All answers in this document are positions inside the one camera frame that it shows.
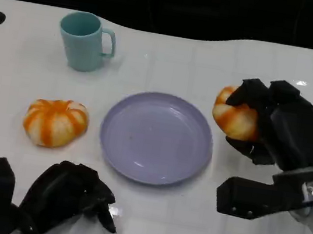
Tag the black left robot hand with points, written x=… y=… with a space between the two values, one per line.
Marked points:
x=59 y=193

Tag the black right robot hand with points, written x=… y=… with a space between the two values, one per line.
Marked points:
x=287 y=127

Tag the orange white toy bread roll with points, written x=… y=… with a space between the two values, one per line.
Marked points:
x=55 y=124
x=237 y=120

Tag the lilac plate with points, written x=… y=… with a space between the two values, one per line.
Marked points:
x=156 y=139

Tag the pale green mug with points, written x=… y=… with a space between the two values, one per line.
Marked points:
x=80 y=42

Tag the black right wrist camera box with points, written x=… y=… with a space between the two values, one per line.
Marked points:
x=250 y=197

